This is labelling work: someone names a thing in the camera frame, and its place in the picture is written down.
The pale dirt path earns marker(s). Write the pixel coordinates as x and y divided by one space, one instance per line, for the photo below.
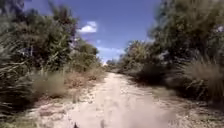
116 103

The robot's own part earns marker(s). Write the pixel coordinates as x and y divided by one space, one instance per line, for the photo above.
75 126

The green bushes and trees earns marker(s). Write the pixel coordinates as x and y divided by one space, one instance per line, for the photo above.
186 50
40 56

